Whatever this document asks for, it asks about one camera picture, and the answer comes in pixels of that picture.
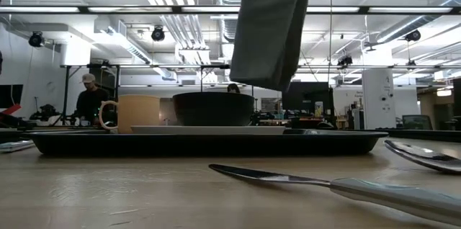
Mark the black bowl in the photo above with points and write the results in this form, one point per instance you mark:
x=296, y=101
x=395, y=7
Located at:
x=212, y=110

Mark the white round plate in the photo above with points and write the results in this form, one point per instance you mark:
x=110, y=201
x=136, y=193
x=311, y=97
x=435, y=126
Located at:
x=209, y=130

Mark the grey sponge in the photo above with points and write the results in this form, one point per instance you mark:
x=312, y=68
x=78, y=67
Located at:
x=270, y=34

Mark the orange mug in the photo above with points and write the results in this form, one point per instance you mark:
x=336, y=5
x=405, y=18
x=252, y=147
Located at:
x=138, y=113

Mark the black plastic tray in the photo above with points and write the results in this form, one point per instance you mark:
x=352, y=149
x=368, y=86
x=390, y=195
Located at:
x=201, y=146

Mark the person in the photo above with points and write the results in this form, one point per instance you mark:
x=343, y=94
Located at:
x=91, y=103
x=233, y=88

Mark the yellow bottle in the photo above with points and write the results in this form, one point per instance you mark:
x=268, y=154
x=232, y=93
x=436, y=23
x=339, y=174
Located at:
x=319, y=109

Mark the white pillar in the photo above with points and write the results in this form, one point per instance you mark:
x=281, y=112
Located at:
x=378, y=99

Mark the white flat object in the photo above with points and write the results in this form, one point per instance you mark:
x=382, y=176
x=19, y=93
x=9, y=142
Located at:
x=16, y=146

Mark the red object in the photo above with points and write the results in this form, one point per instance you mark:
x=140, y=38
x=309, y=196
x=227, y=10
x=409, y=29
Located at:
x=10, y=110

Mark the black overhead frame bar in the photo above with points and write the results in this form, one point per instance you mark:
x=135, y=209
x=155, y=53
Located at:
x=144, y=10

